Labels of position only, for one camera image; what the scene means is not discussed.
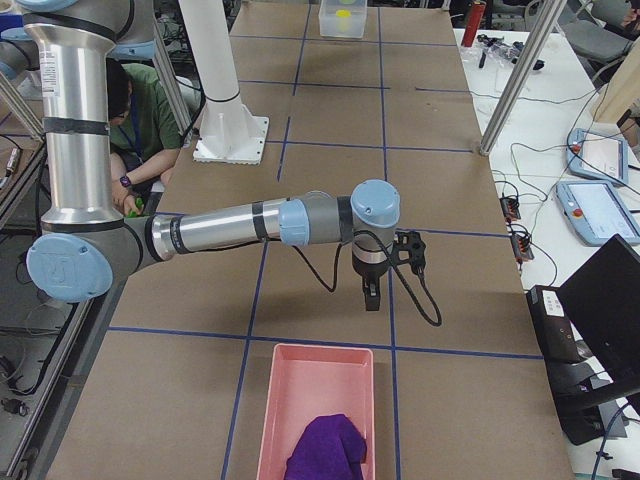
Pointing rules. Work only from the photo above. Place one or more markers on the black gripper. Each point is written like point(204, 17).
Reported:
point(367, 275)

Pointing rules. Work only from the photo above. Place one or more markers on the purple cloth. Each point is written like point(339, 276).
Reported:
point(330, 447)

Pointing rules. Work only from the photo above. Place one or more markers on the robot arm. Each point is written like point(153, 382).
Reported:
point(87, 245)

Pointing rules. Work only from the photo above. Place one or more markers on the black power box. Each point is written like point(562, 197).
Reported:
point(552, 326)

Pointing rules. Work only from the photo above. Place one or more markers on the pink plastic bin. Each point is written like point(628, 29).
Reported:
point(309, 381)

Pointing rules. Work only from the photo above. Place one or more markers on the near teach pendant tablet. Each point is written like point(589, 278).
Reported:
point(596, 211)

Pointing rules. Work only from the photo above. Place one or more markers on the teach pendant tablet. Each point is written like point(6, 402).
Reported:
point(597, 156)
point(596, 211)

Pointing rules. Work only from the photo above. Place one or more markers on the far teach pendant tablet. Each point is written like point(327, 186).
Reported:
point(597, 156)

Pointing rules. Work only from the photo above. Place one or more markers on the clear plastic bag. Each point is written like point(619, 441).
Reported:
point(497, 47)

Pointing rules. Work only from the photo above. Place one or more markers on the clear plastic bin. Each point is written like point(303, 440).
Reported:
point(332, 26)

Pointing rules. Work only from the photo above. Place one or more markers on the person in green shirt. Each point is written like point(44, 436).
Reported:
point(144, 138)

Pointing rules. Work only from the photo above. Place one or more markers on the red cylinder bottle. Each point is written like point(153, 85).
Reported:
point(475, 16)

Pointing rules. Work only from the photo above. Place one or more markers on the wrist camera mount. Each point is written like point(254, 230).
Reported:
point(409, 248)

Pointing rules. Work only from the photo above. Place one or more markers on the black cable hub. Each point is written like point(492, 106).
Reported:
point(521, 245)
point(510, 208)

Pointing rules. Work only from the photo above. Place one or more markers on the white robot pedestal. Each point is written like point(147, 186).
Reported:
point(228, 131)

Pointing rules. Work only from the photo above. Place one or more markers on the aluminium frame post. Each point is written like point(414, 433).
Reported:
point(534, 44)

